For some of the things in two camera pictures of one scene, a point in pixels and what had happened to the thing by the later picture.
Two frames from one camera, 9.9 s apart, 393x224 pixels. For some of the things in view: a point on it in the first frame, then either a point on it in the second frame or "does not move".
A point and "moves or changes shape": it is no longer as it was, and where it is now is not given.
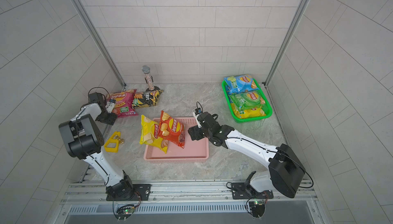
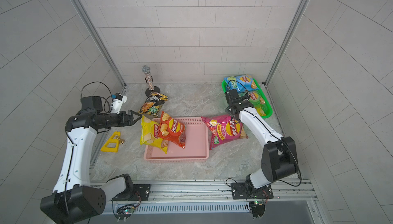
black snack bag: [146, 98] → [152, 104]
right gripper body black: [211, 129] → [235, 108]
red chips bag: [171, 129] does not move
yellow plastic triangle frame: [111, 140] does not move
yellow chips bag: [149, 133] does not move
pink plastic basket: [194, 151] does not move
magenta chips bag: [124, 103] moves or changes shape
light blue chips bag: [239, 83] does not move
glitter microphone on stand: [146, 69] does not move
